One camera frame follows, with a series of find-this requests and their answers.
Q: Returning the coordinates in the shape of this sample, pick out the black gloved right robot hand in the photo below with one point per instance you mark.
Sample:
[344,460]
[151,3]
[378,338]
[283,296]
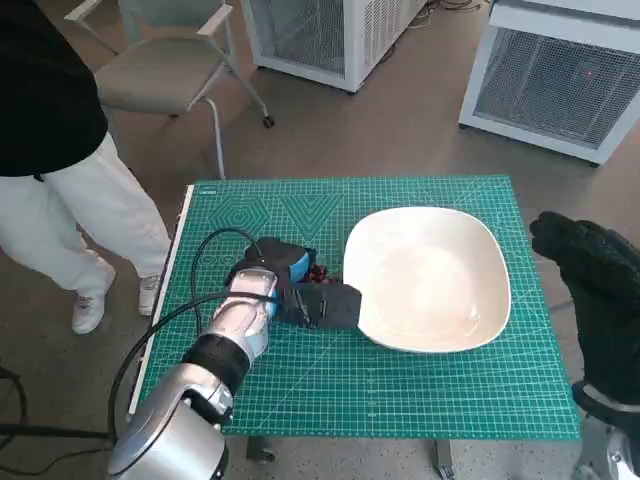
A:
[605,285]

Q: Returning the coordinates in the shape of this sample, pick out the black left robot hand, blue tape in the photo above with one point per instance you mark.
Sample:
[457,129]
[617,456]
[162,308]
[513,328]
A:
[282,257]

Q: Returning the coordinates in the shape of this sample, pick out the red toy grape bunch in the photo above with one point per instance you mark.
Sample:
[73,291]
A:
[319,274]

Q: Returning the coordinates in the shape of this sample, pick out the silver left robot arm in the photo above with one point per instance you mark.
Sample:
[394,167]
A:
[240,320]

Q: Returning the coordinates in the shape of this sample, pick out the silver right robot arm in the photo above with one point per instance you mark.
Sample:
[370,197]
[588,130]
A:
[600,405]

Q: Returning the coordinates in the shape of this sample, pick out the white square plate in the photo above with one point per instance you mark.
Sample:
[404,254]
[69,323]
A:
[430,280]

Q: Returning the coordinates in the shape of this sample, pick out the green cutting mat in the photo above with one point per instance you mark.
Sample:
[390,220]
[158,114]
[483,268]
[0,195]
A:
[350,390]

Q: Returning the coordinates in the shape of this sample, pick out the white mesh-front cabinet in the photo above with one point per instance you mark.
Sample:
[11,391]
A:
[545,80]
[320,35]

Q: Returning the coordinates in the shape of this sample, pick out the person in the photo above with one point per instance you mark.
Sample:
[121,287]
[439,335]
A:
[40,75]

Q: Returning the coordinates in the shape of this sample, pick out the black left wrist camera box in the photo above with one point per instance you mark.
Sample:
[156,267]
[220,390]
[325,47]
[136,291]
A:
[330,305]

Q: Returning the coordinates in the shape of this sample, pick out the metal table leg bracket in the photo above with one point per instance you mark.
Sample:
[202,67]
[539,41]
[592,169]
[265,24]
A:
[260,447]
[442,457]

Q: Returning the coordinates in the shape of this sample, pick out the grey chair with white frame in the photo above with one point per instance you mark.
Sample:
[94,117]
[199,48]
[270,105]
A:
[160,75]

